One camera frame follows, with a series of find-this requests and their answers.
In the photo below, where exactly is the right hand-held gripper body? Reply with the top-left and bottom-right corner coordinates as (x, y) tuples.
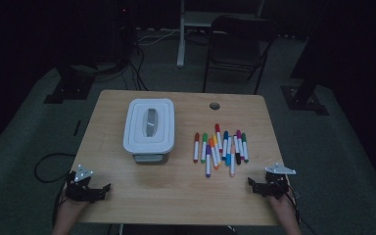
(257, 162), (297, 200)

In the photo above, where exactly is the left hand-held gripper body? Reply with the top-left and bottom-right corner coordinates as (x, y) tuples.
(66, 164), (105, 204)

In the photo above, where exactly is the magenta cap marker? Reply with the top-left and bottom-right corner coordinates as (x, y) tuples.
(235, 129), (246, 162)

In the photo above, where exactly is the pile of coloured markers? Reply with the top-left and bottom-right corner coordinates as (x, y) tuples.
(192, 122), (250, 178)

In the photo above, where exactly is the clear plastic storage box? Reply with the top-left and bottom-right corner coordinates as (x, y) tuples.
(132, 152), (171, 165)

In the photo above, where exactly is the white box lid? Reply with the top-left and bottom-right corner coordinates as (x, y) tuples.
(122, 98), (176, 156)

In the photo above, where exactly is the person's left hand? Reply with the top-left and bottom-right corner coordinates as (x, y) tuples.
(59, 191), (90, 214)

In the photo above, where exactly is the person's right hand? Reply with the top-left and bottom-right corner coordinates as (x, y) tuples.
(267, 193), (296, 214)

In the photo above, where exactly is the small black floor strip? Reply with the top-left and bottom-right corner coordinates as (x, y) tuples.
(72, 119), (82, 137)

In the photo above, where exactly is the black folding chair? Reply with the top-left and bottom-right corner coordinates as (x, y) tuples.
(202, 15), (279, 96)

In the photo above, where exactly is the right hand-held gripper cable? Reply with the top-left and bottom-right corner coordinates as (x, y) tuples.
(286, 184), (316, 235)

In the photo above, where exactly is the hand-held gripper cable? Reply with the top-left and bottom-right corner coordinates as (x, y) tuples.
(51, 182), (71, 228)
(286, 184), (316, 235)

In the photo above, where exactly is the left hand-held gripper cable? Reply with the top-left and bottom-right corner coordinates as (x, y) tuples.
(51, 182), (71, 228)

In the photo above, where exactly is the black cable loop on floor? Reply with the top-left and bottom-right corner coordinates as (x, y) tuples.
(33, 152), (77, 184)

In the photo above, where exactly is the black stand with base plate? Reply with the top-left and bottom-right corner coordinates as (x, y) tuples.
(42, 63), (96, 105)
(280, 0), (331, 117)

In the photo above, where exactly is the black floor cables bundle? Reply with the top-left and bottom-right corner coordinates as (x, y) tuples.
(94, 42), (150, 92)

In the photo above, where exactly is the white floor cable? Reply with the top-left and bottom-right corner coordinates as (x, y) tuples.
(136, 28), (181, 47)

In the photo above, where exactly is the white metal desk frame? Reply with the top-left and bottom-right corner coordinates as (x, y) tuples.
(176, 0), (266, 69)

